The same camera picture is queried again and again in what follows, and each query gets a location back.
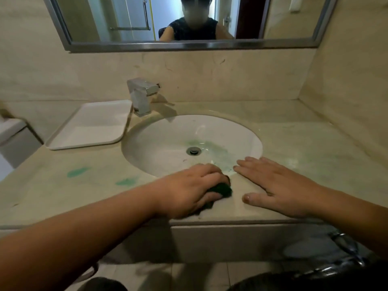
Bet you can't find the person's right hand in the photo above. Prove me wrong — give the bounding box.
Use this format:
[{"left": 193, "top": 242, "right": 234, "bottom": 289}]
[{"left": 233, "top": 156, "right": 322, "bottom": 218}]

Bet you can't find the person's left hand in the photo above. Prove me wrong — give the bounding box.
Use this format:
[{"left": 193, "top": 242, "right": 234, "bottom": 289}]
[{"left": 153, "top": 163, "right": 231, "bottom": 220}]

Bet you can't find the green scouring pad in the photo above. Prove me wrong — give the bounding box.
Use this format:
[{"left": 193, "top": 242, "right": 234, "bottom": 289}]
[{"left": 194, "top": 182, "right": 233, "bottom": 215}]

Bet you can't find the person's right forearm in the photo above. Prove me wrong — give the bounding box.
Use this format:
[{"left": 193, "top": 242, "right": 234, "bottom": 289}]
[{"left": 315, "top": 183, "right": 388, "bottom": 261}]

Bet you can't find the person's left forearm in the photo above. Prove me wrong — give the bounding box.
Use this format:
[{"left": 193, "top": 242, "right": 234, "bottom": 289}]
[{"left": 0, "top": 182, "right": 165, "bottom": 291}]

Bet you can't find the white round sink basin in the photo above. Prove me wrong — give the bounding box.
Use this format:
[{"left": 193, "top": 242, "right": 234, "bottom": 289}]
[{"left": 121, "top": 114, "right": 264, "bottom": 179}]

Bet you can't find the person's black clothing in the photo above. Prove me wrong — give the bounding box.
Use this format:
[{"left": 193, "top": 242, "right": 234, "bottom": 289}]
[{"left": 227, "top": 264, "right": 388, "bottom": 291}]

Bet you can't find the chrome metal pipe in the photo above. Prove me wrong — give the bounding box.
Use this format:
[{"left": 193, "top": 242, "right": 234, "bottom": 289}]
[{"left": 330, "top": 233, "right": 368, "bottom": 268}]

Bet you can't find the chrome faucet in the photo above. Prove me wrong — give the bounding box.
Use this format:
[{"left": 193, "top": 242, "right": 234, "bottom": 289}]
[{"left": 127, "top": 78, "right": 161, "bottom": 117}]

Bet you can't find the white rectangular tray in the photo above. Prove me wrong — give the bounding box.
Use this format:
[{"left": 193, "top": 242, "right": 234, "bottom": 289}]
[{"left": 45, "top": 99, "right": 134, "bottom": 151}]

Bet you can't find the white toilet tank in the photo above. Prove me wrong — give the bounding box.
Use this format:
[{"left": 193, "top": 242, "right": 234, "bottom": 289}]
[{"left": 0, "top": 117, "right": 43, "bottom": 182}]

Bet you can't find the metal framed wall mirror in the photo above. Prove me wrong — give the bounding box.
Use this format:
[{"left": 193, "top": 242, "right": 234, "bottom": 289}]
[{"left": 42, "top": 0, "right": 339, "bottom": 54}]

